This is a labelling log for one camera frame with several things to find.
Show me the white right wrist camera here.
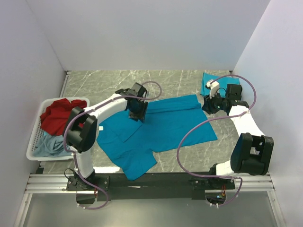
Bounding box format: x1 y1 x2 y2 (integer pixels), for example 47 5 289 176
205 79 220 99

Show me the white plastic laundry basket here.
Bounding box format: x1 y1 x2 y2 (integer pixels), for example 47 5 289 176
26 97 90 161

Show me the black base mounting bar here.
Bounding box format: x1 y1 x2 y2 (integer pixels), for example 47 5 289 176
66 172 235 204

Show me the folded teal t shirt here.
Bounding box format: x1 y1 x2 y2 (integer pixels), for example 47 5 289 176
200 72 240 97

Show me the light blue t shirt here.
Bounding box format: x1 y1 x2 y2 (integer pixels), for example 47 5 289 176
33 134 71 157

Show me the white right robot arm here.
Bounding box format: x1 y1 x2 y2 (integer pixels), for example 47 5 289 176
202 80 274 189

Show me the red t shirt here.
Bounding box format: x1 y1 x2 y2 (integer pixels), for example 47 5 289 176
40 98 88 136

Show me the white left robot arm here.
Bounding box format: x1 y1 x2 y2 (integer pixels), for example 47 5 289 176
63 83 148 190

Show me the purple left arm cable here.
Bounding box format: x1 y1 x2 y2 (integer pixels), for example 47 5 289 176
62 81 162 210

